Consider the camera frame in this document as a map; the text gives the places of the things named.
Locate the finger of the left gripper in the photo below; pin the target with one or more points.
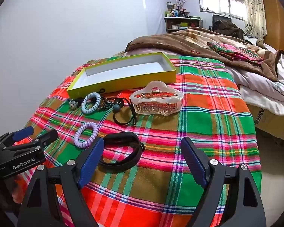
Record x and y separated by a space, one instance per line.
8 139
47 138

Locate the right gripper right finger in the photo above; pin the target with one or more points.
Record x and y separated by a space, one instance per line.
243 206

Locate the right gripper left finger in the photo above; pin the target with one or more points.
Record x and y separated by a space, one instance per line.
40 206

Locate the black fitness band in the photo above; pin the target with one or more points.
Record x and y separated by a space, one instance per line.
127 150

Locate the translucent pink hair claw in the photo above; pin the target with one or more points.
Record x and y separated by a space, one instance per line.
157 98

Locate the cardboard box beside bed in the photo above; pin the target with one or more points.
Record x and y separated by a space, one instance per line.
267 121

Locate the yellow-green cardboard box tray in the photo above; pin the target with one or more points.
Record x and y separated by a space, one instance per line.
128 72

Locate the colourful plaid blanket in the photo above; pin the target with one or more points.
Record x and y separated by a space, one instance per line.
159 190

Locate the folded plaid cloth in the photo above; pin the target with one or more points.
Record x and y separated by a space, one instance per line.
235 53

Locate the brown fleece blanket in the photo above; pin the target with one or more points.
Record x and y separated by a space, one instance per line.
194 42

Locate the wooden shelf with clutter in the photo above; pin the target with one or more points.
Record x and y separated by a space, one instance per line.
178 19

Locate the dark jacket on chair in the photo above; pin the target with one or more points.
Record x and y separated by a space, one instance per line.
224 25

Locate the patterned curtain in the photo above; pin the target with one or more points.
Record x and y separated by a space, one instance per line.
255 23

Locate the wooden wardrobe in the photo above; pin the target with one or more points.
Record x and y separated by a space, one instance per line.
274 13

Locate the window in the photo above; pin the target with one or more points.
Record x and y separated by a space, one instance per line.
231 8

